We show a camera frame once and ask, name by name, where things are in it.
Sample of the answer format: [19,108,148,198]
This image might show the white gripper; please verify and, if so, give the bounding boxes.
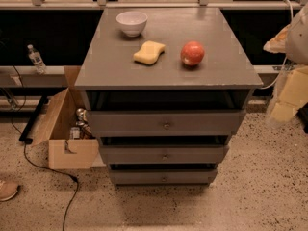
[263,25,308,123]

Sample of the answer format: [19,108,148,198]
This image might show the grey bottom drawer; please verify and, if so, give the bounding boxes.
[109,169,218,185]

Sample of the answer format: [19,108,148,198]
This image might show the grey drawer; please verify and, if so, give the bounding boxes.
[109,169,218,185]
[86,110,245,137]
[100,146,229,164]

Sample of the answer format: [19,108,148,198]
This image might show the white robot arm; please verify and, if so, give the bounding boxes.
[263,5,308,126]

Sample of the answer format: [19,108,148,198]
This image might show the grey drawer cabinet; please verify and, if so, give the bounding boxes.
[75,8,262,171]

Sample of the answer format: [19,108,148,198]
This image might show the grey middle drawer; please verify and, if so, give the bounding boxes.
[100,146,229,164]

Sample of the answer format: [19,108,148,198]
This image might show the grey top drawer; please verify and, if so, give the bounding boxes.
[86,110,245,137]

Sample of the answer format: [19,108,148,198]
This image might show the red apple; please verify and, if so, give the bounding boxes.
[180,41,205,66]

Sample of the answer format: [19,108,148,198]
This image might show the yellow sponge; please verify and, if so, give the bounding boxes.
[133,40,166,65]

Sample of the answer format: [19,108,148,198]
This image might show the white bowl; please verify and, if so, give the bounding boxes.
[116,11,148,37]

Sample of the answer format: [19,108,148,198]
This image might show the cans inside box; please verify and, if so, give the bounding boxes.
[69,108,93,140]

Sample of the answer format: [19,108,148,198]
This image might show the cardboard box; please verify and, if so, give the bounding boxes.
[33,66,98,169]

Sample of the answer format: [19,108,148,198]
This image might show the clear plastic water bottle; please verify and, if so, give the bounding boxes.
[27,44,46,74]

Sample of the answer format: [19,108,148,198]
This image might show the black table leg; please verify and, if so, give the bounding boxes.
[19,95,48,144]

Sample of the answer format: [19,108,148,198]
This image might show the tan shoe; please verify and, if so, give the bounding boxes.
[0,180,18,202]

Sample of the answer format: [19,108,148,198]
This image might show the black floor cable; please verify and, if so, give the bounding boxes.
[9,64,80,231]

